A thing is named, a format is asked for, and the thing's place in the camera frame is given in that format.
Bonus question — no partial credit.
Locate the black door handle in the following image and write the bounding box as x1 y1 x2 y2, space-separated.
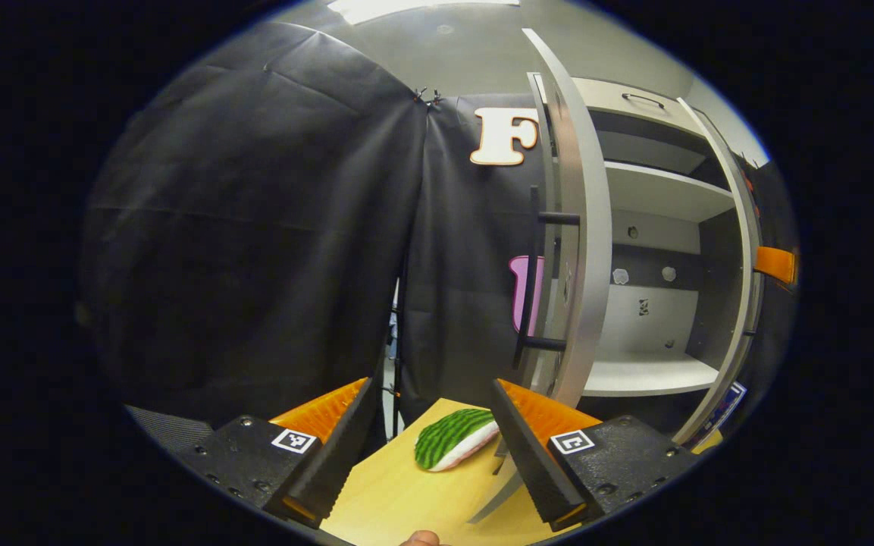
512 186 581 372

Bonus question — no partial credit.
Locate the dark ribbed fabric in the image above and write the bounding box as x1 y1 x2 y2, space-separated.
124 406 214 454

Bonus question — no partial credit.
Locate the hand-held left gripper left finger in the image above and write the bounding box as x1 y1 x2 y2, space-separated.
179 377 378 530

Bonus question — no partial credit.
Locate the black backdrop stand pole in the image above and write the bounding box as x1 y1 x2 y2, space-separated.
390 250 411 441

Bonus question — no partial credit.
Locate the white and grey cabinet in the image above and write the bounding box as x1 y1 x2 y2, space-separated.
531 72 767 448

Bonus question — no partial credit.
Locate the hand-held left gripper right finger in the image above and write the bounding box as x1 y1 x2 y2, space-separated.
490 378 703 532

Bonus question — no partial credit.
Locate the black backdrop cloth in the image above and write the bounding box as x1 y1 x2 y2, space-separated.
77 21 800 456

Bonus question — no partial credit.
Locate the white cabinet drawer front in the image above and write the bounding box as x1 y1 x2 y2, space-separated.
569 77 710 137

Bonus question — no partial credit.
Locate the white cabinet shelf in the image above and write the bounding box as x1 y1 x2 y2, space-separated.
605 162 735 223

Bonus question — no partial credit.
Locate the white cabinet door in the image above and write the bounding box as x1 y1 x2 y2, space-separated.
468 28 614 526
672 97 765 447

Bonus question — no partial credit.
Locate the green striped watermelon coaster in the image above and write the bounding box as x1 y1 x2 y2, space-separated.
414 408 500 472

